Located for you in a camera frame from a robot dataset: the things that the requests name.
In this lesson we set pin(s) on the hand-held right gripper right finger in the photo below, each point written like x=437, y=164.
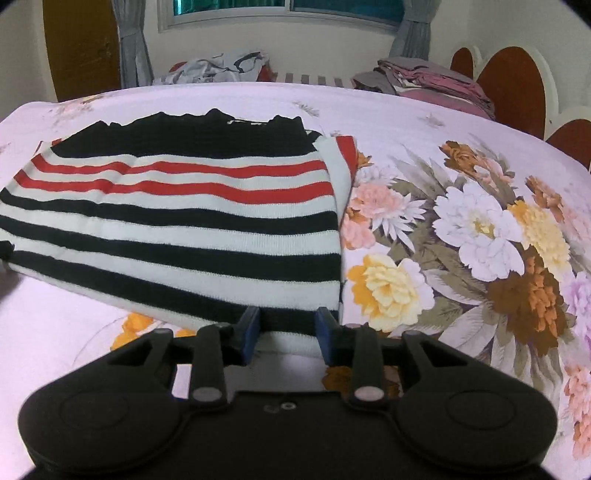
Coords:
x=326, y=337

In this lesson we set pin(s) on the striped knit sweater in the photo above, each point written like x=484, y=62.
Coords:
x=184, y=230

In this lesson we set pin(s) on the red white scalloped headboard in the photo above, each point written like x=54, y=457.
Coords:
x=512, y=87

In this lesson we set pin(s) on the sliding glass window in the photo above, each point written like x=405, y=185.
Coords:
x=277, y=11

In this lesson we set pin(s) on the brown wooden door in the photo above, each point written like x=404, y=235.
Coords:
x=81, y=46

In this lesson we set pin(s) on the pink grey folded bedding pile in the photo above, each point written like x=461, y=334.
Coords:
x=425, y=81

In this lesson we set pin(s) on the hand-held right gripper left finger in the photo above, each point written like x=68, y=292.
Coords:
x=249, y=334

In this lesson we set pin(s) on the grey crumpled clothes pile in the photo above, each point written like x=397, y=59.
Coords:
x=217, y=67

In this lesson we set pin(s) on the grey window curtain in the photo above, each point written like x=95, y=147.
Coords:
x=134, y=41
x=413, y=27

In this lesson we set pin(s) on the bed with floral pink sheet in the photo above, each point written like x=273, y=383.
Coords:
x=461, y=230

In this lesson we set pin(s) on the grey white striped cloth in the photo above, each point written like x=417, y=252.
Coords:
x=314, y=79

